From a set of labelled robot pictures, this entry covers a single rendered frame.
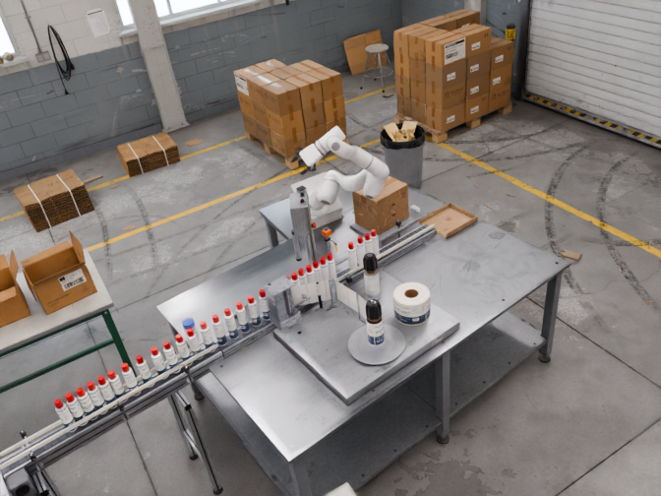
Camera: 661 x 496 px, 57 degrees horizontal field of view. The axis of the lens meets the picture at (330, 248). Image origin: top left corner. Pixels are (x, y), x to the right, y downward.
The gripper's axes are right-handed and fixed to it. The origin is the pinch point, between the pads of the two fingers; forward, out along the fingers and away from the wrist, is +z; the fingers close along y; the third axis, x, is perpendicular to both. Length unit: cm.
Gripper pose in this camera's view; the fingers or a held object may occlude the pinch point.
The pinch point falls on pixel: (297, 166)
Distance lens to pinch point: 344.0
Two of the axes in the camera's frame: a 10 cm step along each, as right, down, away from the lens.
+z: -7.8, 6.0, 1.7
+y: 5.7, 7.9, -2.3
